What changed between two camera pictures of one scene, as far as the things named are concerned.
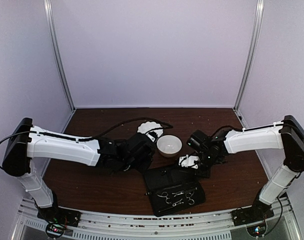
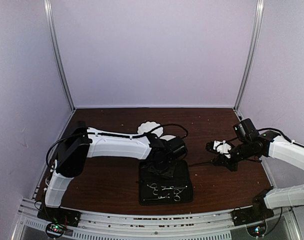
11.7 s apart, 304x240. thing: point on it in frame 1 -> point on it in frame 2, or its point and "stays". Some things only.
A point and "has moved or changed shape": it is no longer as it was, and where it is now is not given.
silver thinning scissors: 188,195 -> 177,191
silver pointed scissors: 165,194 -> 154,186
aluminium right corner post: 256,40 stays
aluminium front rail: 217,225 stays
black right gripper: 206,174 -> 222,160
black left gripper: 144,166 -> 171,173
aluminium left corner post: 51,28 stays
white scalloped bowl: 148,126 stays
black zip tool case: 171,190 has moved or changed shape
